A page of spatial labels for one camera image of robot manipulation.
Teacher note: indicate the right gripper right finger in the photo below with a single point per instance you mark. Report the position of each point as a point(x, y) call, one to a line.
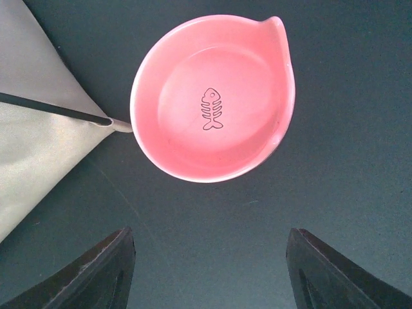
point(322, 277)

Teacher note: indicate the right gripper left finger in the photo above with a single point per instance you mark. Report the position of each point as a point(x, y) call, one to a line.
point(100, 278)

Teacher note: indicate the beige fabric pet tent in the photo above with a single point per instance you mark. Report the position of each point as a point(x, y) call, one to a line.
point(38, 149)

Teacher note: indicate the black tent pole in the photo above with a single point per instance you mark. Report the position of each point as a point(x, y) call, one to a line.
point(57, 110)

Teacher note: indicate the pink pet bowl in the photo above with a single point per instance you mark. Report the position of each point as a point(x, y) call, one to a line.
point(214, 97)

